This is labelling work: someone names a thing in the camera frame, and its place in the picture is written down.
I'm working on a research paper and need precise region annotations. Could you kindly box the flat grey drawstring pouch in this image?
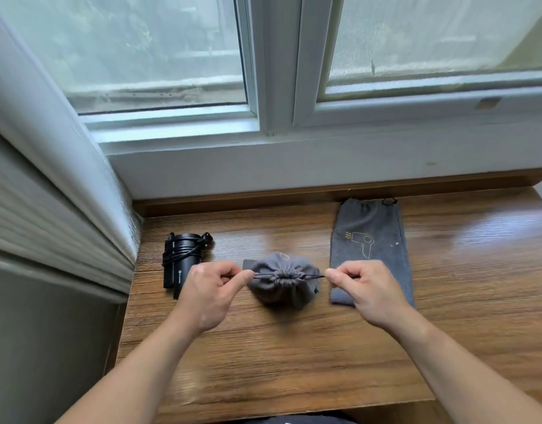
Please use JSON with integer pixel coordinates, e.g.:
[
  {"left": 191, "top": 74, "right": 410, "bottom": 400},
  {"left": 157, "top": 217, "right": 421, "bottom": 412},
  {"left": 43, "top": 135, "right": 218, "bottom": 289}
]
[{"left": 329, "top": 198, "right": 415, "bottom": 308}]

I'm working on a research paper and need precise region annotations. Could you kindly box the person's dark clothing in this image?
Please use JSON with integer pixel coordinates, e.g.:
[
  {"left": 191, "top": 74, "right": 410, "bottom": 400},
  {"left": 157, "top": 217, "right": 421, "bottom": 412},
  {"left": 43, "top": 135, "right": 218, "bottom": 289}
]
[{"left": 245, "top": 410, "right": 358, "bottom": 424}]

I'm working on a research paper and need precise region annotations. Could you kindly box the person's right hand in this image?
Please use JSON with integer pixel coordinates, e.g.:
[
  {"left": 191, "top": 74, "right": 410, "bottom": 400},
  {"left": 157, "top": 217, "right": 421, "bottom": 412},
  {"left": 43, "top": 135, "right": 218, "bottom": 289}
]
[{"left": 324, "top": 260, "right": 416, "bottom": 330}]

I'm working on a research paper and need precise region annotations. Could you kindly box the person's right forearm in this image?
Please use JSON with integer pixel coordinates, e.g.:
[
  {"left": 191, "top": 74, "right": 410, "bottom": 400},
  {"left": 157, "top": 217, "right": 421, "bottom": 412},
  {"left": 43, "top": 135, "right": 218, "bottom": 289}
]
[{"left": 387, "top": 310, "right": 542, "bottom": 424}]

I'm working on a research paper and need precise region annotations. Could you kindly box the person's left forearm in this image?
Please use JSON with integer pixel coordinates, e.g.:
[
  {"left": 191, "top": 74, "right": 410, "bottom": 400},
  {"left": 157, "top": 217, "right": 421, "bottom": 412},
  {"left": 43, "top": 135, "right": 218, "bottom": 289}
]
[{"left": 55, "top": 312, "right": 201, "bottom": 424}]

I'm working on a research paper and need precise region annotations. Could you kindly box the person's left hand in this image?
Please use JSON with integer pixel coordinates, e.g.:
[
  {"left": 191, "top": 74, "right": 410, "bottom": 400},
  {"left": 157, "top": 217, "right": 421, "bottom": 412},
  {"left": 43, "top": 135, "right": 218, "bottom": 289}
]
[{"left": 173, "top": 260, "right": 255, "bottom": 335}]

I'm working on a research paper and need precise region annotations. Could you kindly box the black power cable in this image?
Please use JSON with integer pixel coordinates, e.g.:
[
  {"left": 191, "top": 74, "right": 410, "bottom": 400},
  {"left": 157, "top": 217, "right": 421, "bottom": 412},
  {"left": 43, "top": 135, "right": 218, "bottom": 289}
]
[{"left": 162, "top": 232, "right": 213, "bottom": 272}]

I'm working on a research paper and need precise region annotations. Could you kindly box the white window frame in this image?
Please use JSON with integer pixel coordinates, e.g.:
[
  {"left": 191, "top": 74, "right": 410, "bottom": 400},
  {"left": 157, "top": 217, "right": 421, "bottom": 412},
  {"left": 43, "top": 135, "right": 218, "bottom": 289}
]
[{"left": 0, "top": 0, "right": 542, "bottom": 156}]

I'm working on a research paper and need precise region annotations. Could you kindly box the grey drawstring pouch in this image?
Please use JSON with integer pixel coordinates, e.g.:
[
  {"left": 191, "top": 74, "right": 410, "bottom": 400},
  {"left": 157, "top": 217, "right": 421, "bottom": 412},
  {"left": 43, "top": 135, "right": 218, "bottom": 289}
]
[
  {"left": 230, "top": 252, "right": 326, "bottom": 311},
  {"left": 329, "top": 198, "right": 415, "bottom": 308}
]

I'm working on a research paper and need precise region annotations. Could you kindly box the black hair dryer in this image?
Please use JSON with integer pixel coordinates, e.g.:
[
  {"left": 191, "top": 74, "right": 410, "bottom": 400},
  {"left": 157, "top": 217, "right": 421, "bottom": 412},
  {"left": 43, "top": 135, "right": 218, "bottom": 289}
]
[{"left": 163, "top": 233, "right": 206, "bottom": 300}]

